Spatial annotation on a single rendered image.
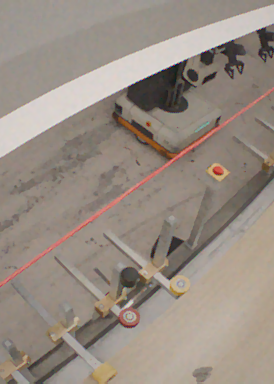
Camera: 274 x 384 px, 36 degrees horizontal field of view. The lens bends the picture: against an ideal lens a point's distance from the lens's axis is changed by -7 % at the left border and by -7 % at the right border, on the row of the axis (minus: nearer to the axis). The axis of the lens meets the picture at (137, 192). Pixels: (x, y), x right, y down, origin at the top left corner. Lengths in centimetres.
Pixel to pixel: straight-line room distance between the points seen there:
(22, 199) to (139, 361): 183
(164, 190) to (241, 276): 152
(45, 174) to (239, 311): 197
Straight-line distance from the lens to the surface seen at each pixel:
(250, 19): 22
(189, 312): 169
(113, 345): 189
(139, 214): 303
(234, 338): 169
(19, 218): 300
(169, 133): 322
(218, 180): 166
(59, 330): 153
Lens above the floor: 240
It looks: 50 degrees down
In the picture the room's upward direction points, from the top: 10 degrees clockwise
